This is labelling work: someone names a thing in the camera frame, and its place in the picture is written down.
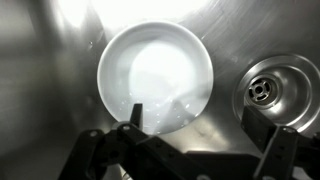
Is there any steel sink drain strainer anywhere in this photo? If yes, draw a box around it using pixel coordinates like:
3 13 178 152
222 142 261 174
233 53 320 134

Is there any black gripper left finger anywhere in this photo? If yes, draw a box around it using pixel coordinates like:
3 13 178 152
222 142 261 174
58 103 201 180

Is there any stainless steel sink basin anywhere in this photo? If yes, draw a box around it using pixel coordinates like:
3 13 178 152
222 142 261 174
0 0 320 180

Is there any white cup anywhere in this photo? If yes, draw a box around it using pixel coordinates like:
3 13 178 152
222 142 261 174
96 20 214 136

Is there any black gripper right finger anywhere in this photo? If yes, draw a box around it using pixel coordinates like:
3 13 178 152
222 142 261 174
240 105 320 180

